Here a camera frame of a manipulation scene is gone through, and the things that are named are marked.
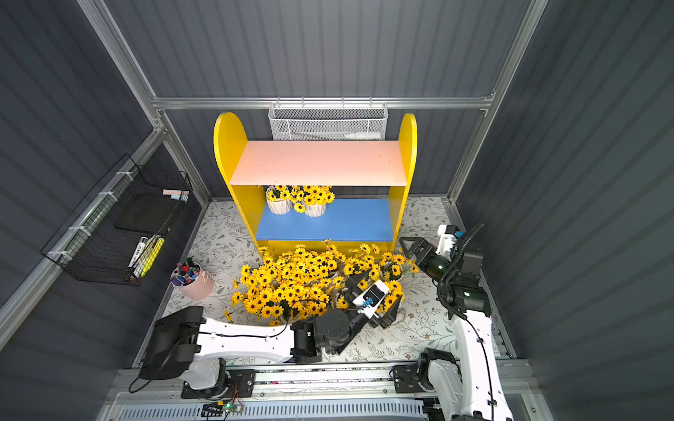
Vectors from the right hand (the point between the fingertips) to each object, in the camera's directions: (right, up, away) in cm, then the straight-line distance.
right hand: (414, 247), depth 74 cm
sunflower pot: (-42, +15, +16) cm, 48 cm away
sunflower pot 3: (-29, -17, +2) cm, 33 cm away
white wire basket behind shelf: (-26, +46, +25) cm, 59 cm away
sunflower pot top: (-32, -8, +7) cm, 34 cm away
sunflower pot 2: (-29, +15, +12) cm, 34 cm away
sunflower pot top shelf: (-4, -7, +9) cm, 13 cm away
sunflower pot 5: (-15, -8, +9) cm, 19 cm away
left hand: (-10, -8, -10) cm, 16 cm away
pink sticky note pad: (-75, +16, +11) cm, 77 cm away
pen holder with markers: (-68, -12, +9) cm, 70 cm away
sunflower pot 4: (-42, -14, +8) cm, 45 cm away
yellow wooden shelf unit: (-41, +6, +27) cm, 49 cm away
